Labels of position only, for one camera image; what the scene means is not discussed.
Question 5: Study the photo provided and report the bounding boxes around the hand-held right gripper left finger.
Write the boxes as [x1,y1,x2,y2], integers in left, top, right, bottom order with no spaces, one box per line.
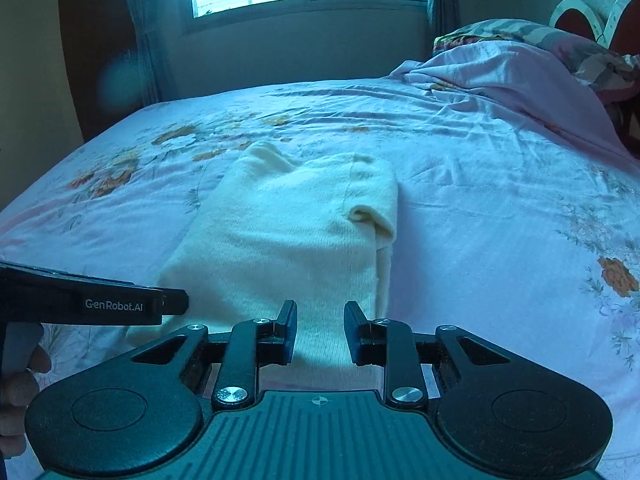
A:
[131,300,299,411]

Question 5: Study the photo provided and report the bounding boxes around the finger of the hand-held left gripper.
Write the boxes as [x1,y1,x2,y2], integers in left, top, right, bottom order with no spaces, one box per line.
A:
[161,288,190,315]

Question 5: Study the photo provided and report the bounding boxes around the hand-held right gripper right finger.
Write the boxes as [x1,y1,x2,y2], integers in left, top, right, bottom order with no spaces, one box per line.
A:
[344,301,507,407]

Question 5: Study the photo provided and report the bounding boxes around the cream knit sweater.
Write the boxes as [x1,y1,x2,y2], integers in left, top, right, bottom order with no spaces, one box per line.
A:
[126,140,401,366]

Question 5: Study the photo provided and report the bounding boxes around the person's left hand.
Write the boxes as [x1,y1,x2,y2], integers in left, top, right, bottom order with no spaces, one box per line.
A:
[0,346,53,461]

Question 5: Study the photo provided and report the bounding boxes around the floral bed sheet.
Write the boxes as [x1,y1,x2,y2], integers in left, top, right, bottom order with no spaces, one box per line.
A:
[0,77,640,480]

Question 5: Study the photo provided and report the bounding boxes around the grey curtain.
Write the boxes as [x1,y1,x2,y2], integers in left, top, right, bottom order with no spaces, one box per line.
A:
[421,0,463,47]
[121,0,177,107]

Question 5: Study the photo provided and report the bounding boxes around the pink blanket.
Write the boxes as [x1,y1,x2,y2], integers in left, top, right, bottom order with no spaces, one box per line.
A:
[389,40,640,163]

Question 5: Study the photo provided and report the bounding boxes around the floral striped pillow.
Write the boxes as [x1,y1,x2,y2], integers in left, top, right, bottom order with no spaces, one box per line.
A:
[431,18,640,106]

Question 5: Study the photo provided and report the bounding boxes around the red white-trimmed headboard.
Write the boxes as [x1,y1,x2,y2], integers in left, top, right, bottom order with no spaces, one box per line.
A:
[549,0,640,156]

